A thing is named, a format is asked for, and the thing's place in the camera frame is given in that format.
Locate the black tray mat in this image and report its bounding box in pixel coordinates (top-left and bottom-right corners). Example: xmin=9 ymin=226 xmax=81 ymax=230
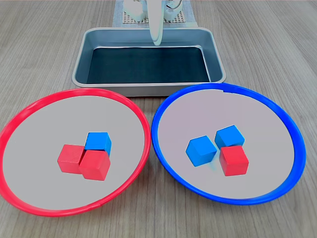
xmin=85 ymin=46 xmax=211 ymax=84

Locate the blue-rimmed white plate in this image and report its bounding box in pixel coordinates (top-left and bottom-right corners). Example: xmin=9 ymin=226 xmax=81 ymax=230
xmin=151 ymin=83 xmax=307 ymax=206

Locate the blue cube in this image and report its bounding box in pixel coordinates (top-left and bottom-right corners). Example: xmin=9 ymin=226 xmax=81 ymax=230
xmin=214 ymin=124 xmax=246 ymax=148
xmin=84 ymin=131 xmax=112 ymax=157
xmin=185 ymin=135 xmax=218 ymax=167

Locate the steel tray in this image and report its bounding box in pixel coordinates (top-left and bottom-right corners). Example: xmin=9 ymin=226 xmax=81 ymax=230
xmin=71 ymin=27 xmax=227 ymax=97

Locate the red-rimmed white plate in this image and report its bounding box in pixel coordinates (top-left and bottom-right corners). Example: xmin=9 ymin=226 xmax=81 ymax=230
xmin=0 ymin=88 xmax=152 ymax=218

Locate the red cube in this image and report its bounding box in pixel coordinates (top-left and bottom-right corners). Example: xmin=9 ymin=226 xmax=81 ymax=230
xmin=56 ymin=144 xmax=85 ymax=174
xmin=219 ymin=145 xmax=249 ymax=177
xmin=78 ymin=150 xmax=111 ymax=181

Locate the pale perforated base plate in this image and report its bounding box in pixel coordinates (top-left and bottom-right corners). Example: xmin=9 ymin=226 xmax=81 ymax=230
xmin=123 ymin=7 xmax=187 ymax=25

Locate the thin cable loop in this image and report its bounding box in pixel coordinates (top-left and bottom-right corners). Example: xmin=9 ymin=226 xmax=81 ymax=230
xmin=165 ymin=0 xmax=184 ymax=11

